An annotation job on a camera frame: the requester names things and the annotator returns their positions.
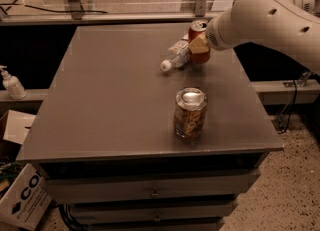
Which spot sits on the red coke can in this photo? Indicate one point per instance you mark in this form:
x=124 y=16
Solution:
x=197 y=27

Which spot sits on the white printed cardboard box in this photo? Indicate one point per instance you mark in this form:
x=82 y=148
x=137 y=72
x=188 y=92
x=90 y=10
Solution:
x=26 y=200

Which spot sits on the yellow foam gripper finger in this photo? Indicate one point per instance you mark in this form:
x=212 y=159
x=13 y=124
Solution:
x=198 y=43

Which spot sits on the clear plastic water bottle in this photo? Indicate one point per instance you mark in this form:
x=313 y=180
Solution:
x=177 y=56

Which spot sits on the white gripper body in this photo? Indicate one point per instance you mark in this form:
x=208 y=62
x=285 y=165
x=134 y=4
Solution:
x=216 y=36

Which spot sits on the white pump dispenser bottle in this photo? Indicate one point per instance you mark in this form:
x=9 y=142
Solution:
x=12 y=84

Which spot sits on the grey drawer cabinet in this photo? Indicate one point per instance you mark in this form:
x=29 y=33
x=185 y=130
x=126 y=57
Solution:
x=104 y=137

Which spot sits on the open brown cardboard box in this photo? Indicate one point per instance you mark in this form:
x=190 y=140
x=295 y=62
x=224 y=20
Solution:
x=14 y=127

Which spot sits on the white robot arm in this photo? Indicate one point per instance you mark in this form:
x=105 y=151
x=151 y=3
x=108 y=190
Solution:
x=287 y=26

